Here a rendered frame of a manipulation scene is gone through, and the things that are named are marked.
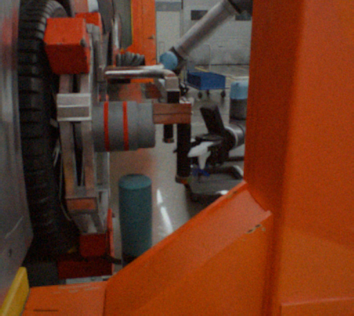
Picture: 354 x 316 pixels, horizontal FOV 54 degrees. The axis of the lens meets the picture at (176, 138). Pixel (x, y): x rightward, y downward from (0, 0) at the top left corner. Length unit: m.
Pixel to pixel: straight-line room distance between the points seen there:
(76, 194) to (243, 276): 0.40
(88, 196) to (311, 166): 0.48
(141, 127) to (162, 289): 0.51
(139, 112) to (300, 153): 0.58
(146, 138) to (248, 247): 0.52
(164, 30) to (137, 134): 11.56
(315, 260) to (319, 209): 0.08
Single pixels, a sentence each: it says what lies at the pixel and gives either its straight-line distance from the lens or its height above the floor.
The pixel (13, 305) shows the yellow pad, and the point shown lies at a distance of 0.61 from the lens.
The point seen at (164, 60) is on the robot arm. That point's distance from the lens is 1.40.
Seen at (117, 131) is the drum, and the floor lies 0.85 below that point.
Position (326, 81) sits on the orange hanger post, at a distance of 0.44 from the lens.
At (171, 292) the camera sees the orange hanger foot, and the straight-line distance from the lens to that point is 0.52.
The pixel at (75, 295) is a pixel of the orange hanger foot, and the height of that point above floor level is 0.68.
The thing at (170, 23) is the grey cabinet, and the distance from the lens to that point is 12.49.
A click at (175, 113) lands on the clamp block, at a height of 0.92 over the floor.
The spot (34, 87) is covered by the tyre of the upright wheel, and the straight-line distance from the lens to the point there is 0.70.
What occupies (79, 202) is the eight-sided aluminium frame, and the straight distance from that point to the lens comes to 0.78.
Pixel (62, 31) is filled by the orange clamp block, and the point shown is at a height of 1.10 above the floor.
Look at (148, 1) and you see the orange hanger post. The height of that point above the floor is 1.51.
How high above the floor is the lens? 1.09
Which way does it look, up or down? 16 degrees down
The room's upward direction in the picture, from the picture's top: straight up
